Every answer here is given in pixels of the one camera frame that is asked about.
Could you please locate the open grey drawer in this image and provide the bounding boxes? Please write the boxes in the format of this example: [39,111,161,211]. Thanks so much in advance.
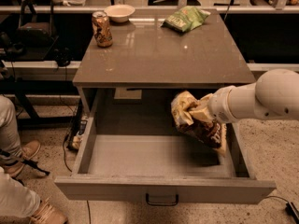
[55,90,276,204]

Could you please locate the person's lower leg light trousers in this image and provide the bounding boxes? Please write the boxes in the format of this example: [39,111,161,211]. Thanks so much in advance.
[0,167,40,217]

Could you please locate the black drawer handle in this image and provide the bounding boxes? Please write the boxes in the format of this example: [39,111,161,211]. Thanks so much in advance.
[145,193,179,207]

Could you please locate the person's leg light trousers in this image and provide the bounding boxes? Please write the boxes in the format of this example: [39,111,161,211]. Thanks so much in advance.
[0,96,22,157]
[0,167,40,217]

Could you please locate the black adapter with cable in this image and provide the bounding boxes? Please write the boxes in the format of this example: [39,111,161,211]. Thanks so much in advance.
[267,195,299,224]

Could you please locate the tan upper shoe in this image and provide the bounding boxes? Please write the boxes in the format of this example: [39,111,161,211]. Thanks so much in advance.
[1,140,41,177]

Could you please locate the green chip bag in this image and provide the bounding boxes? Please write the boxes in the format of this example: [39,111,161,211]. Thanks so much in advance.
[162,6,210,33]

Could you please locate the tan lower shoe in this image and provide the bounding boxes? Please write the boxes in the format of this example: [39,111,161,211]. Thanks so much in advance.
[29,199,68,224]

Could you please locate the grey cabinet with counter top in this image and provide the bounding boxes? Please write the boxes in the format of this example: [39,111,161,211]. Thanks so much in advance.
[73,7,255,113]

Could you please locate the brown chip bag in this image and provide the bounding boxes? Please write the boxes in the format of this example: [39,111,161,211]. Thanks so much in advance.
[171,91,227,156]

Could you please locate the brown soda can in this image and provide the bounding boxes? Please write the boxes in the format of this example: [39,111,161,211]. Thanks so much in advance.
[92,11,113,48]

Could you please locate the black headphones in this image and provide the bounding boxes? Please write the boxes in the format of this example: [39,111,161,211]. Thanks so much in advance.
[53,48,72,67]

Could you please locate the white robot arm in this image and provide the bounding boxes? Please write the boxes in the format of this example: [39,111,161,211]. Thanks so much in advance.
[187,69,299,123]

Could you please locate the black strap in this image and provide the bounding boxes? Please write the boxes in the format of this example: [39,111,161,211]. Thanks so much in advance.
[0,148,51,176]

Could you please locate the person's upper leg light trousers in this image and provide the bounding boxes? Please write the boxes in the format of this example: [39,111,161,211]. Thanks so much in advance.
[0,96,22,157]

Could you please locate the power strip on floor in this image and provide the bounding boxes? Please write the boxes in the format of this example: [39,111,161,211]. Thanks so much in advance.
[67,115,88,151]

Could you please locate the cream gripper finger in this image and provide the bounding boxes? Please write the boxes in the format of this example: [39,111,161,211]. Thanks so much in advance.
[188,107,206,121]

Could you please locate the tan shoe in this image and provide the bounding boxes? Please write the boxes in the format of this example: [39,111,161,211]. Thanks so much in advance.
[1,140,41,177]
[29,199,68,224]

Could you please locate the white bowl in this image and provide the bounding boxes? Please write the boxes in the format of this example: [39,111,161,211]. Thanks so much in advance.
[104,5,135,23]

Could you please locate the black bag on shelf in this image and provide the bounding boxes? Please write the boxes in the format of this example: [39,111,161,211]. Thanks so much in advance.
[16,0,58,48]

